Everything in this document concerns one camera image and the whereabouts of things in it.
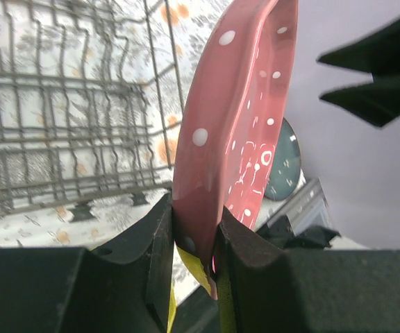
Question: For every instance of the floral tablecloth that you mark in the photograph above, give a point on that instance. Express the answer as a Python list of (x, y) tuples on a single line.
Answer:
[(64, 215)]

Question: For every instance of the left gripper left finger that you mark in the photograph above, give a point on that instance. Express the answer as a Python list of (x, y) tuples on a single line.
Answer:
[(121, 286)]

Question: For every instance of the olive polka dot plate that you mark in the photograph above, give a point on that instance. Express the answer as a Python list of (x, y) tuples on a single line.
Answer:
[(197, 303)]

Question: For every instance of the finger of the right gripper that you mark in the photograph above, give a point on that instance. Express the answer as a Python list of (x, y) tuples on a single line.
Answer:
[(377, 53), (377, 103)]

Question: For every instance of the pink polka dot plate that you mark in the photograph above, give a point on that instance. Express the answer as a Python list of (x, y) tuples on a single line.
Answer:
[(231, 123)]

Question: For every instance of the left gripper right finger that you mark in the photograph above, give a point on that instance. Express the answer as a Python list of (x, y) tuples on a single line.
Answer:
[(262, 288)]

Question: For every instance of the dark blue plate near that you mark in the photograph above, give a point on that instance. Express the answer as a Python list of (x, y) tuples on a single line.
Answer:
[(286, 167)]

